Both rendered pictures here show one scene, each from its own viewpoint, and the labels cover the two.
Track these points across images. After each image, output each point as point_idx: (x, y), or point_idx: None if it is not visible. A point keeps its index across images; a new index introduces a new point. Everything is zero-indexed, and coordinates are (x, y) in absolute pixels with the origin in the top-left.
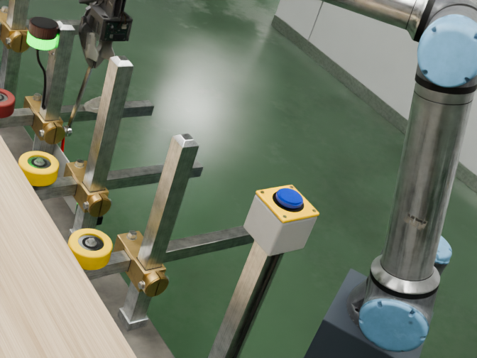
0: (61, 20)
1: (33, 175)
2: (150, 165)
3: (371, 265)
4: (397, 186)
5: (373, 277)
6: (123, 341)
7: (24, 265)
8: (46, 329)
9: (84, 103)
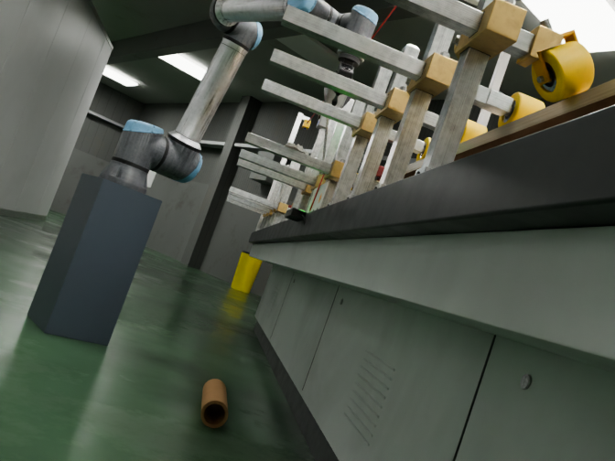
0: (321, 101)
1: None
2: (277, 162)
3: (194, 146)
4: (219, 100)
5: (199, 150)
6: None
7: None
8: None
9: (305, 153)
